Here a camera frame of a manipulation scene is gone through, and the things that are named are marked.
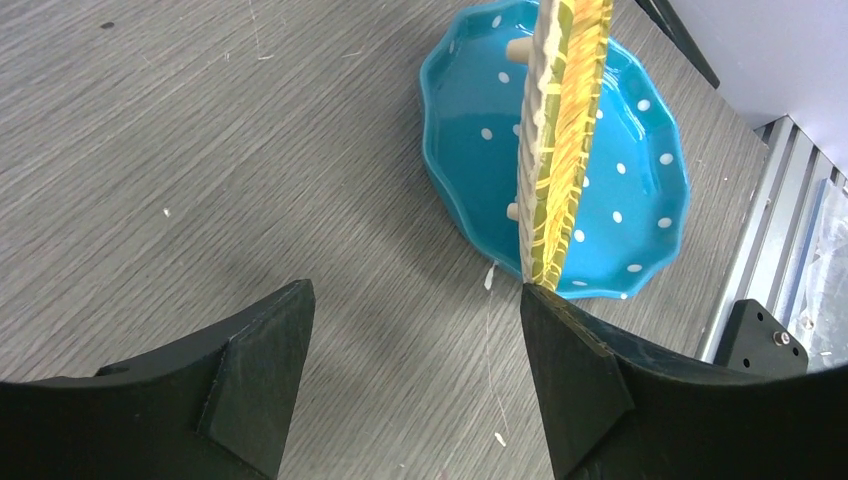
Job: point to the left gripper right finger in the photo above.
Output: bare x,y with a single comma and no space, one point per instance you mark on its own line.
617,406

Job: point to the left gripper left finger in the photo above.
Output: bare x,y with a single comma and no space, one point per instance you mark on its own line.
215,404

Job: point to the blue polka dot plate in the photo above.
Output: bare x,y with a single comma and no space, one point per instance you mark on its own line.
636,192

